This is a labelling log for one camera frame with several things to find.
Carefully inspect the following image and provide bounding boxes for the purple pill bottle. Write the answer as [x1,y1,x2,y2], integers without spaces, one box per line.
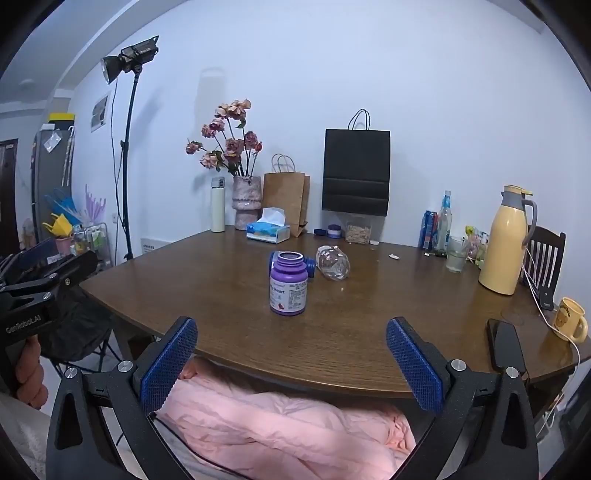
[270,251,308,316]

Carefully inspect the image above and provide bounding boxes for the blue pill bottle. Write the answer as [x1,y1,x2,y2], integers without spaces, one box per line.
[304,257,317,279]

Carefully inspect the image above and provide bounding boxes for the left hand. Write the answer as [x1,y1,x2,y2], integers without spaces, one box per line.
[15,336,44,405]

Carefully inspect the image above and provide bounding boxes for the white floor board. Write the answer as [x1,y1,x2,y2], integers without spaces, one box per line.
[140,238,170,255]

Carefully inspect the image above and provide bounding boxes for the black smartphone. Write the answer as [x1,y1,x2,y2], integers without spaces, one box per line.
[486,319,527,377]

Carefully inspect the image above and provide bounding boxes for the grey refrigerator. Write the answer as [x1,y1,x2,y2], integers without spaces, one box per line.
[31,119,75,243]

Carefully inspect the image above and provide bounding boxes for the white thermos bottle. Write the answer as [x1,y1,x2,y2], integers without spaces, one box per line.
[211,176,225,233]

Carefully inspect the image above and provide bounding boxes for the yellow mug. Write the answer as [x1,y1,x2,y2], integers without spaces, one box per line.
[553,297,588,344]

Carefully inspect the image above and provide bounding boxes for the pink ceramic vase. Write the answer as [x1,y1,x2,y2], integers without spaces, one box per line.
[231,176,263,231]

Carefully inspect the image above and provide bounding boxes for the pink jacket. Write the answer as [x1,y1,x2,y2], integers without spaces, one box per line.
[157,357,416,479]

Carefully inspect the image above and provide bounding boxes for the dried pink flowers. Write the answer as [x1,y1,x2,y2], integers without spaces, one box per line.
[185,99,263,177]

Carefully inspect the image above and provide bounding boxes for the blue tissue box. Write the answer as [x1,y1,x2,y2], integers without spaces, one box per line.
[246,207,290,244]

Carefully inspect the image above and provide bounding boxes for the dark wooden chair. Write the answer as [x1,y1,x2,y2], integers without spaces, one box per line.
[521,226,566,311]

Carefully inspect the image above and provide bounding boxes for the clear drinking glass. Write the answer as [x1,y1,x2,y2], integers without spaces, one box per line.
[446,236,468,273]

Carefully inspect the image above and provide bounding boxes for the snack packets pile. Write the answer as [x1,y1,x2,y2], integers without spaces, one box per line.
[465,225,489,269]

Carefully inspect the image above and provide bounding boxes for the studio light on stand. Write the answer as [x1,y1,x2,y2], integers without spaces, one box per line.
[100,34,160,262]

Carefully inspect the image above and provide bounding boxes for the yellow thermos jug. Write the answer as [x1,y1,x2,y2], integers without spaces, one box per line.
[479,184,538,296]

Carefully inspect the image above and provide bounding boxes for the brown paper bag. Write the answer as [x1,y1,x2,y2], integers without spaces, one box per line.
[263,153,311,237]

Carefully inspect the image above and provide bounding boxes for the blue drink can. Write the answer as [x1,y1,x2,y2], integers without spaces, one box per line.
[418,210,439,251]

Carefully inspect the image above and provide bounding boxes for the glass bottle blue cap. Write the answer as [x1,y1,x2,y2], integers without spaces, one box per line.
[436,190,453,252]

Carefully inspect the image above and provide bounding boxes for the clear plastic jar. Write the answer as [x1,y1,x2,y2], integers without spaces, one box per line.
[315,245,351,281]

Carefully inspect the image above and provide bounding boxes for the small purple white jar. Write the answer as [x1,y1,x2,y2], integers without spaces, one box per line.
[327,224,342,239]

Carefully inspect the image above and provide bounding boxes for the clear container of nuts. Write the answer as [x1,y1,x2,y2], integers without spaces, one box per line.
[345,223,372,245]

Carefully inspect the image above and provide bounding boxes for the black paper bag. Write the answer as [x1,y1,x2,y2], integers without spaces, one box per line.
[322,108,392,217]

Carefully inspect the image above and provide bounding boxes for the wall picture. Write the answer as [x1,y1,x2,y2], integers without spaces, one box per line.
[90,95,109,132]

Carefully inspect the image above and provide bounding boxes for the white charging cable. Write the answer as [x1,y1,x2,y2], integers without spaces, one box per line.
[520,248,582,384]

